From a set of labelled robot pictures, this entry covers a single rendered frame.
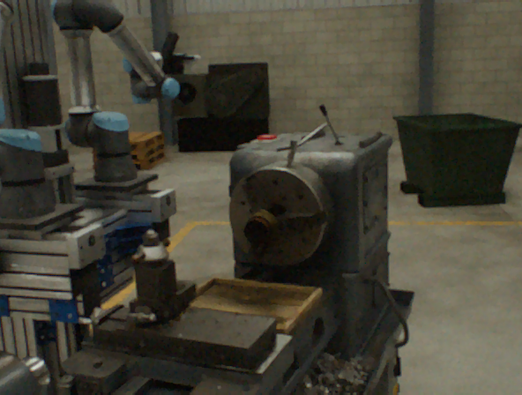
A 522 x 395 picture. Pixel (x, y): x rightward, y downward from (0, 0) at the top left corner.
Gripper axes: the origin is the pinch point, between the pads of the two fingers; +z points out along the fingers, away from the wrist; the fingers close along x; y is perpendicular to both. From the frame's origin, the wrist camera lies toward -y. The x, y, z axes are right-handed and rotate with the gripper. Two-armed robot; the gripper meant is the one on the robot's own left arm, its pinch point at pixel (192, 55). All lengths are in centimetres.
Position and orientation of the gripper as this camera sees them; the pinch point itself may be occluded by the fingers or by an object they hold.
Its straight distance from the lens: 274.0
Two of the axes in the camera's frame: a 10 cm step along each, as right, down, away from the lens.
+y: -0.7, 9.5, 3.1
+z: 6.1, -2.0, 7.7
